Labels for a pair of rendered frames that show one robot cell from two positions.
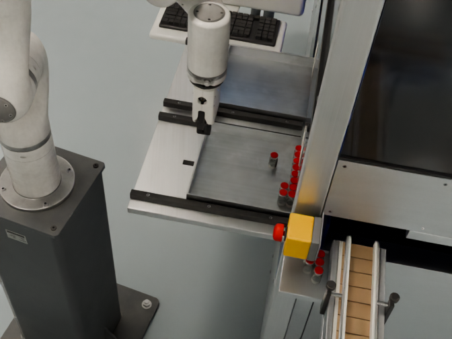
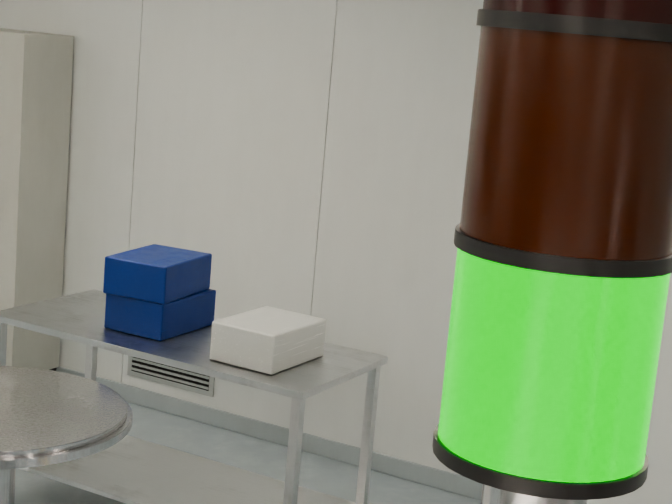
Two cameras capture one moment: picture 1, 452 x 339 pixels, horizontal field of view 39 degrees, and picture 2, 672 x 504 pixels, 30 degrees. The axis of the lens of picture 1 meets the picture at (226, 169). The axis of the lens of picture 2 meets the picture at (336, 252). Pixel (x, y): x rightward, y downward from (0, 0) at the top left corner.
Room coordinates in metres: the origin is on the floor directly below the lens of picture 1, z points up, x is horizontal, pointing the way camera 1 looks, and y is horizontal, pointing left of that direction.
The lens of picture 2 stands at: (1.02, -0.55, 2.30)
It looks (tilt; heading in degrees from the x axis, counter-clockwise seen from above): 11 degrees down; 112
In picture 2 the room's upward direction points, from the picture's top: 5 degrees clockwise
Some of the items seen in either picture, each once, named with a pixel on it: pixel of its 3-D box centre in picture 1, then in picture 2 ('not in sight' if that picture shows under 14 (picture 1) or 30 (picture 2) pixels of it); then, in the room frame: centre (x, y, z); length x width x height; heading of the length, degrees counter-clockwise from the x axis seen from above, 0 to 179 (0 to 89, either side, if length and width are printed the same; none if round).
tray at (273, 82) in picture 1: (278, 85); not in sight; (1.42, -0.13, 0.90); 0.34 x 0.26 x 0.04; 84
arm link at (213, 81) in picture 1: (206, 70); not in sight; (1.02, 0.06, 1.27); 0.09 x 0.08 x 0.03; 175
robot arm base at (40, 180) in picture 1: (31, 159); not in sight; (1.00, 0.48, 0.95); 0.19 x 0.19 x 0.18
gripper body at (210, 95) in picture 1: (206, 91); not in sight; (1.03, 0.06, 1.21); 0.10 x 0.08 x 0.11; 175
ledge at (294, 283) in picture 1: (310, 274); not in sight; (0.80, -0.22, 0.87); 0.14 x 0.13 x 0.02; 84
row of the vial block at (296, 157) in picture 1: (294, 175); not in sight; (1.07, -0.18, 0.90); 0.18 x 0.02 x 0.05; 174
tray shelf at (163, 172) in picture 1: (244, 128); not in sight; (1.26, -0.04, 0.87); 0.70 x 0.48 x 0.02; 174
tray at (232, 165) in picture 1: (261, 171); not in sight; (1.08, -0.09, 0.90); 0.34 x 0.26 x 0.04; 84
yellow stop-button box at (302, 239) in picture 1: (301, 236); not in sight; (0.82, -0.18, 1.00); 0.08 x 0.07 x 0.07; 84
